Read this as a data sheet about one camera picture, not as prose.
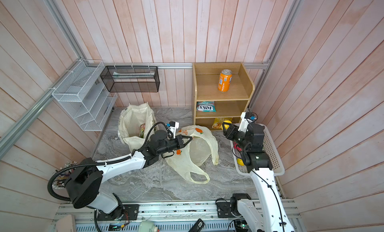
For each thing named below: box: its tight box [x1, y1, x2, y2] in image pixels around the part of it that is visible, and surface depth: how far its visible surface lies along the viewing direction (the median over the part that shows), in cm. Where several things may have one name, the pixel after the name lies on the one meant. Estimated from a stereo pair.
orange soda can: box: [218, 69, 233, 92], surface depth 80 cm
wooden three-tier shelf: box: [191, 62, 255, 130], surface depth 93 cm
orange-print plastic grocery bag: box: [165, 125, 220, 185], surface depth 78 cm
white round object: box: [138, 220, 155, 232], surface depth 67 cm
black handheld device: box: [188, 218, 205, 232], surface depth 68 cm
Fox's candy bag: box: [196, 101, 217, 112], surface depth 95 cm
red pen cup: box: [52, 161, 79, 189], surface depth 70 cm
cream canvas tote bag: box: [118, 102, 158, 151], surface depth 90 cm
